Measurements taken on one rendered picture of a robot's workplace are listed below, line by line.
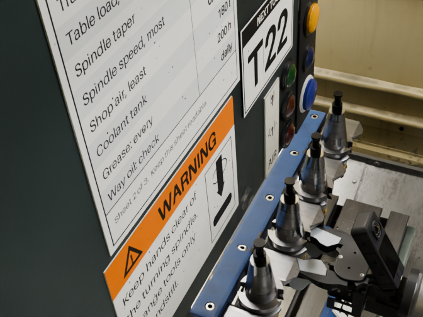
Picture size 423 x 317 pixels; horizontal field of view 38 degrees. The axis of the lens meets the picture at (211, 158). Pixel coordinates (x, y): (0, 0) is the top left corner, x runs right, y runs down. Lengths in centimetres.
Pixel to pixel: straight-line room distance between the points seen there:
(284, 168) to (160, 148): 70
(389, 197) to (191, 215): 119
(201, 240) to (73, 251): 16
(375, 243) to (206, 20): 57
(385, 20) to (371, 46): 7
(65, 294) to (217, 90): 16
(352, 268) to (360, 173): 69
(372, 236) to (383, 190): 71
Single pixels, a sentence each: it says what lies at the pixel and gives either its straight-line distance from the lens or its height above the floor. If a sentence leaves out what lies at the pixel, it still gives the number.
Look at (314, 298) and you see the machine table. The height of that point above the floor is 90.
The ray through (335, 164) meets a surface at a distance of 104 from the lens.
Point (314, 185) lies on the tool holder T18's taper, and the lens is 97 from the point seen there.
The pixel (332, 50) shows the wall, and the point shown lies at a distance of 143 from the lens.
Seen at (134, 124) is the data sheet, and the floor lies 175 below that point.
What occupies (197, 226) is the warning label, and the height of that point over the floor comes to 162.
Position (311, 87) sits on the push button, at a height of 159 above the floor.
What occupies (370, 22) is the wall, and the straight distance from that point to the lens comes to 137.
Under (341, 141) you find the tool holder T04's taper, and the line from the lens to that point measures 105.
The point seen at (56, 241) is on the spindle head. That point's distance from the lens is 27.
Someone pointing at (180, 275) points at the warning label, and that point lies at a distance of 41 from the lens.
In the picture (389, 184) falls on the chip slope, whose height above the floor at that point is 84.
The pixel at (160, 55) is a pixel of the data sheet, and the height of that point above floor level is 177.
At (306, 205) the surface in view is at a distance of 97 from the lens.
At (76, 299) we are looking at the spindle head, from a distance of 30.
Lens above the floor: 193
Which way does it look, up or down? 43 degrees down
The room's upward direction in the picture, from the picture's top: 5 degrees counter-clockwise
